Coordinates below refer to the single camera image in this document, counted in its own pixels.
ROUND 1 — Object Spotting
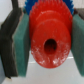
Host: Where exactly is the gripper green padded right finger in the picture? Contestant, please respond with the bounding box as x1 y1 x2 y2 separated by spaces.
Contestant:
70 6 84 69

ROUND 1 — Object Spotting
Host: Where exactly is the blue gear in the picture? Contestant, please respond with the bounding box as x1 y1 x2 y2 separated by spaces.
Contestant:
24 0 74 15

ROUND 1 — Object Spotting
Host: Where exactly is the gripper green padded left finger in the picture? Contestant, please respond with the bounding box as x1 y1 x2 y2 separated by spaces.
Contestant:
0 0 30 78

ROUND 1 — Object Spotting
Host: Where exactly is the red gear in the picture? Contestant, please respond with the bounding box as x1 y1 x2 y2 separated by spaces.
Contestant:
29 0 72 68

